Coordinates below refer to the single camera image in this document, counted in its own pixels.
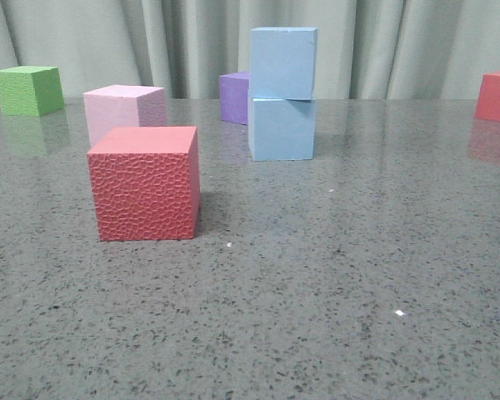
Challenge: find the light blue foam cube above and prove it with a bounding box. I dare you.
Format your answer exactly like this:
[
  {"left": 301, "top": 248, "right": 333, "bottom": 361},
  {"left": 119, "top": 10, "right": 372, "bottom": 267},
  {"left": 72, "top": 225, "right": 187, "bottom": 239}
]
[
  {"left": 248, "top": 97, "right": 316, "bottom": 161},
  {"left": 249, "top": 27, "right": 318, "bottom": 100}
]

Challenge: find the red textured foam cube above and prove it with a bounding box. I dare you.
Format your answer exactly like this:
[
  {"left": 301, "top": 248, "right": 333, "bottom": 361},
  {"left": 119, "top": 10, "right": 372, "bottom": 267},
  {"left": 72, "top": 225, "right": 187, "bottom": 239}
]
[{"left": 87, "top": 126, "right": 200, "bottom": 241}]

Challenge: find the dark purple foam cube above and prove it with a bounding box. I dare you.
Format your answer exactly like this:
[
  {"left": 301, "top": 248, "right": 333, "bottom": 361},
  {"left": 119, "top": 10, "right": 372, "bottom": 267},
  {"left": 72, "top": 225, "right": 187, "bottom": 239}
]
[{"left": 218, "top": 72, "right": 249, "bottom": 125}]

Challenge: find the pink foam cube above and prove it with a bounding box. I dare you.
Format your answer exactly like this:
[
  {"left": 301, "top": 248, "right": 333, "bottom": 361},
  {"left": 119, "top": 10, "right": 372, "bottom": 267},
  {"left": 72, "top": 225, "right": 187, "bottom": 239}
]
[{"left": 83, "top": 84, "right": 167, "bottom": 146}]

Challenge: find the grey-green curtain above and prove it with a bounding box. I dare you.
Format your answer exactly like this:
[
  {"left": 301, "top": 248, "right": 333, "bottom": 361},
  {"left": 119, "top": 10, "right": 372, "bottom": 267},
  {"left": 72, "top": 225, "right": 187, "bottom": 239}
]
[{"left": 0, "top": 1, "right": 500, "bottom": 99}]

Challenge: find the green foam cube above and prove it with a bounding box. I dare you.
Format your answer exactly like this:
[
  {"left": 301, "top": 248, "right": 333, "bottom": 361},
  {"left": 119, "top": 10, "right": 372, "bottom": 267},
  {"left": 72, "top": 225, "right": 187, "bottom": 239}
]
[{"left": 0, "top": 66, "right": 65, "bottom": 116}]

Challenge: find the red foam cube far right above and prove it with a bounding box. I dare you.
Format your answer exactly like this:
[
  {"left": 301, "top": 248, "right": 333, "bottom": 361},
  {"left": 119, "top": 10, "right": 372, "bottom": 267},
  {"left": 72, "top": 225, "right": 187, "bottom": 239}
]
[{"left": 475, "top": 71, "right": 500, "bottom": 122}]

